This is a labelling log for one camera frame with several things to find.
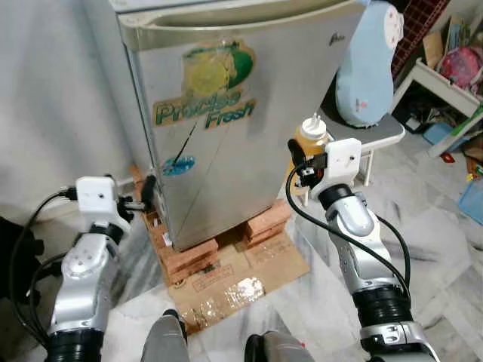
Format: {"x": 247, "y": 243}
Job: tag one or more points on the orange sauce squeeze bottle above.
{"x": 311, "y": 139}

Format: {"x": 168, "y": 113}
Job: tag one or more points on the silver fridge with green sticker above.
{"x": 226, "y": 166}

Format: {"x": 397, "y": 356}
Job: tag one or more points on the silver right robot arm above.
{"x": 355, "y": 226}

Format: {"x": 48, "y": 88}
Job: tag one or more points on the white folding chair grey seat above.
{"x": 377, "y": 134}

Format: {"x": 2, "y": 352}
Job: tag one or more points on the light blue box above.
{"x": 474, "y": 202}

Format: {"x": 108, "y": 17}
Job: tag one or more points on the light blue pillow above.
{"x": 366, "y": 75}

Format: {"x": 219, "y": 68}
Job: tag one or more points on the small red object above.
{"x": 448, "y": 157}

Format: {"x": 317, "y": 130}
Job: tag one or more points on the black bag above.
{"x": 413, "y": 113}

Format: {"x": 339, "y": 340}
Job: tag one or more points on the brown cardboard sheet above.
{"x": 241, "y": 275}

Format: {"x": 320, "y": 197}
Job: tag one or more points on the blue plastic container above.
{"x": 438, "y": 133}

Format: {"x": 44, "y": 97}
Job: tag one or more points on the grey robot left leg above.
{"x": 162, "y": 343}

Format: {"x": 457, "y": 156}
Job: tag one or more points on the pink bag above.
{"x": 462, "y": 68}

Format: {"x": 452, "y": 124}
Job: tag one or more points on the white shelf table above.
{"x": 434, "y": 78}

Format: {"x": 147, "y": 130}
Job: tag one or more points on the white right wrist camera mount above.
{"x": 341, "y": 162}

